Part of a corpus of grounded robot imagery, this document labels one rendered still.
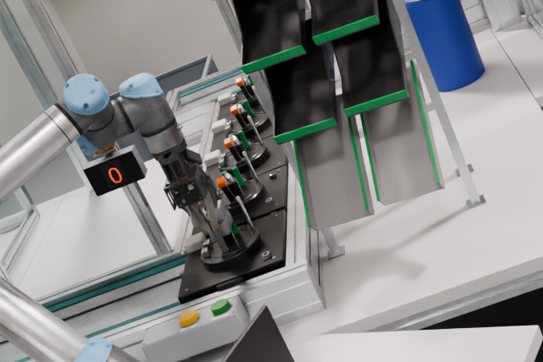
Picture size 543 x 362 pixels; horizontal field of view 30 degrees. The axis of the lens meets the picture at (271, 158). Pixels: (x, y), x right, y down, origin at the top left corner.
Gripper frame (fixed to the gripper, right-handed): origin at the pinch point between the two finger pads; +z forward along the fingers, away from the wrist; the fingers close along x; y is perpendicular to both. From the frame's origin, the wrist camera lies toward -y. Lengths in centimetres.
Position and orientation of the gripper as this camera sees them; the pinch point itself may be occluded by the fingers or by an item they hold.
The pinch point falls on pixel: (211, 225)
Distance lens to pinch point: 212.4
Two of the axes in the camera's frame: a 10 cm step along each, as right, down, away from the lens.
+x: 9.2, -3.5, -1.8
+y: -0.3, 3.8, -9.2
